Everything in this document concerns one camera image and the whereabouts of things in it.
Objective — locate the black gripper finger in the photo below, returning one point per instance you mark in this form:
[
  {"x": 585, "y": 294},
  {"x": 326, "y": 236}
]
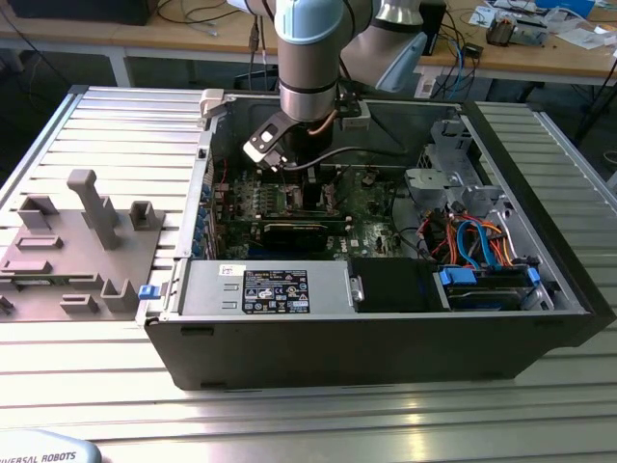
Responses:
[{"x": 312, "y": 198}]

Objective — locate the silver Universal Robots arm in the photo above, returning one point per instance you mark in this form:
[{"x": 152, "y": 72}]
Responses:
[{"x": 306, "y": 72}]

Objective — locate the CPU socket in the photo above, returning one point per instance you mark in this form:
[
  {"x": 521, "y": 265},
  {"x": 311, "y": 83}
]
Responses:
[{"x": 291, "y": 207}]

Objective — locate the black RAM slot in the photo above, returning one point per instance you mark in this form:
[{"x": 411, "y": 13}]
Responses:
[
  {"x": 299, "y": 171},
  {"x": 272, "y": 179}
]

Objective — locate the RAM slot with white latches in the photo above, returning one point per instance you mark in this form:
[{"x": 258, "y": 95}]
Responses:
[
  {"x": 348, "y": 218},
  {"x": 272, "y": 174},
  {"x": 348, "y": 226}
]

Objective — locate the black graphics card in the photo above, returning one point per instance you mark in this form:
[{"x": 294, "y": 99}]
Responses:
[{"x": 294, "y": 238}]

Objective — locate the coin cell battery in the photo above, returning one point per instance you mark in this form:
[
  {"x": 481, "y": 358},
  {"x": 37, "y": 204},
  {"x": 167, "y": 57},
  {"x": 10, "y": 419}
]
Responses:
[{"x": 368, "y": 180}]

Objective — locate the green motherboard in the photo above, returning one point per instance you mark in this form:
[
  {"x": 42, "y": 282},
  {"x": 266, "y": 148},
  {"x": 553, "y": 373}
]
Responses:
[{"x": 371, "y": 226}]

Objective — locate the black optical drive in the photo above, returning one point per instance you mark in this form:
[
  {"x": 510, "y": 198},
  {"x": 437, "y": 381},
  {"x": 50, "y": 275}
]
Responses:
[{"x": 390, "y": 284}]

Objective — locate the metal drive cage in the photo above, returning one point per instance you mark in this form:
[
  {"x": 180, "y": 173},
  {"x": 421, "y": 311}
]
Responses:
[{"x": 429, "y": 185}]

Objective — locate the silver power supply unit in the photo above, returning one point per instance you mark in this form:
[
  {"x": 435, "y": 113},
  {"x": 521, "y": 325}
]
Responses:
[{"x": 212, "y": 289}]

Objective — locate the black open PC case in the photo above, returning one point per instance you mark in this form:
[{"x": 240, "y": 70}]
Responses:
[{"x": 337, "y": 352}]

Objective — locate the blue disk carrier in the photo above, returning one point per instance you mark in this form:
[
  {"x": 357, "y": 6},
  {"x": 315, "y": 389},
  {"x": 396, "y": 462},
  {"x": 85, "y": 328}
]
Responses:
[{"x": 455, "y": 280}]

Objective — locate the black upright box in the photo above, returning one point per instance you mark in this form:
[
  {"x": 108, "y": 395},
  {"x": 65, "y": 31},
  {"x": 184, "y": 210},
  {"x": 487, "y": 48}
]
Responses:
[{"x": 434, "y": 24}]

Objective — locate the wooden desk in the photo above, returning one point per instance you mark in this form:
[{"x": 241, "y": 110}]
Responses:
[
  {"x": 169, "y": 36},
  {"x": 530, "y": 60}
]

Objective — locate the small black box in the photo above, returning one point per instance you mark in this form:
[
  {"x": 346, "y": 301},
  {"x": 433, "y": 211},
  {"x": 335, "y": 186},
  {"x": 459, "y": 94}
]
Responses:
[{"x": 472, "y": 49}]

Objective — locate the blue case latch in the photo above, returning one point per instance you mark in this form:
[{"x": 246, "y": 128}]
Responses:
[{"x": 148, "y": 292}]

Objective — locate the hard disk drive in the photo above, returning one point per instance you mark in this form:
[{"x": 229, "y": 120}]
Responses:
[{"x": 487, "y": 299}]

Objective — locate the grey parts rack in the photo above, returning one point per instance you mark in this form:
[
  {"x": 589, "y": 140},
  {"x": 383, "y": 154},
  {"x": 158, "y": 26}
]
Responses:
[{"x": 72, "y": 251}]

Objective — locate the grey electronic device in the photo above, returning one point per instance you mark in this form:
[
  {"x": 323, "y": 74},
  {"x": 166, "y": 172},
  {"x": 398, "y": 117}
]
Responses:
[{"x": 530, "y": 34}]

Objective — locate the black flat box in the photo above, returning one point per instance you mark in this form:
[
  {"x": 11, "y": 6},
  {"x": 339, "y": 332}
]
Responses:
[{"x": 72, "y": 12}]

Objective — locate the blue cardboard box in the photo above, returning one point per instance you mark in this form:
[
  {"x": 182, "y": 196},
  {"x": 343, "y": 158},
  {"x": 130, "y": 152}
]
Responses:
[{"x": 569, "y": 6}]

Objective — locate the white papers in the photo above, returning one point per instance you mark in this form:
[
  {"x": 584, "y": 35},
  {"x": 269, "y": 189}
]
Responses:
[{"x": 583, "y": 36}]

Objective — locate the pale blue teach pendant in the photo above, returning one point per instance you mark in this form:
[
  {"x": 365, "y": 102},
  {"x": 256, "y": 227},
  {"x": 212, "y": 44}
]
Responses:
[{"x": 48, "y": 455}]

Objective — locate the white camera, black face plate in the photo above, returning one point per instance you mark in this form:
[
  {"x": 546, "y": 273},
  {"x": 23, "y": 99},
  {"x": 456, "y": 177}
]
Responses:
[{"x": 258, "y": 150}]

